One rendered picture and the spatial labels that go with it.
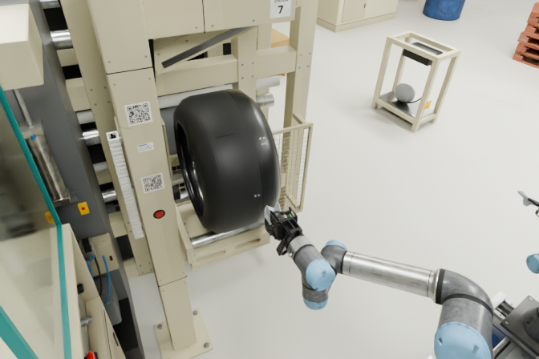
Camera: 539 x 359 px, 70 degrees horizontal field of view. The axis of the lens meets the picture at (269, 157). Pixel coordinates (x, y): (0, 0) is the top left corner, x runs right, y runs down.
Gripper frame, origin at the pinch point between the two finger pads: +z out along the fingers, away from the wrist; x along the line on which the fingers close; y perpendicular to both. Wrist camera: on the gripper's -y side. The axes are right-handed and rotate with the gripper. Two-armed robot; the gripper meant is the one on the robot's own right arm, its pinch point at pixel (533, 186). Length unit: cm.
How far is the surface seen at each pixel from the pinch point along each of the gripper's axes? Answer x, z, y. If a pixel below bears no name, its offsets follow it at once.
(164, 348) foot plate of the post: -183, 5, 81
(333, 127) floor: -27, 209, 104
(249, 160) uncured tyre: -120, -1, -44
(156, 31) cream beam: -143, 33, -80
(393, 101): 45, 230, 100
